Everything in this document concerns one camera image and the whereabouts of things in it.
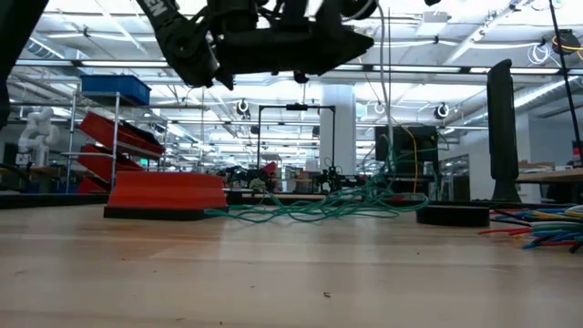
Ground bundle of coloured wires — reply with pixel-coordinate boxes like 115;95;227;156
476;203;583;255

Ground black ceiling cable reel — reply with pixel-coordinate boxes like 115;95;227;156
548;27;583;56

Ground black flat reel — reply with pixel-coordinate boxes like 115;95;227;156
414;204;491;229

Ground thin green cord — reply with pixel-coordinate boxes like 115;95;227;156
203;131;442;225

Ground black upright post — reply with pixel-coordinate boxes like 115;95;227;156
486;58;523;203

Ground yellow cable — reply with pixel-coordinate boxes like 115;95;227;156
400;125;420;195

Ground green cable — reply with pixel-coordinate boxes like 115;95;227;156
0;190;566;210

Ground blue plastic bin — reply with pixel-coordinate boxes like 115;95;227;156
80;73;153;107

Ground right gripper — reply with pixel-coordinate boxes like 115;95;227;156
341;0;380;22

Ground wooden side table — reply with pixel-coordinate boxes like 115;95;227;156
514;167;583;204

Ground metal rack with red bins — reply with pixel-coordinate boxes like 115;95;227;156
62;89;168;195

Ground white cord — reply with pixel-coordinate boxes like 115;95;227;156
372;0;398;138

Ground white round pillar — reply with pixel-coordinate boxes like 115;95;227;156
319;83;358;177

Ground black monitor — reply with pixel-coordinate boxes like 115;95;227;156
373;124;440;175

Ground black bench robot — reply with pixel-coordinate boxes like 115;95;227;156
313;164;366;195

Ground thin black rod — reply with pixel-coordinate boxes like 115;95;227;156
547;0;583;166

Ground red box with black base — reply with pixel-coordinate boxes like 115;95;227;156
103;170;230;222

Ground black frame stand with camera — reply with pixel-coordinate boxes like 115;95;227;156
256;103;337;183

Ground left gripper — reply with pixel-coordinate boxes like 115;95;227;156
217;26;376;91

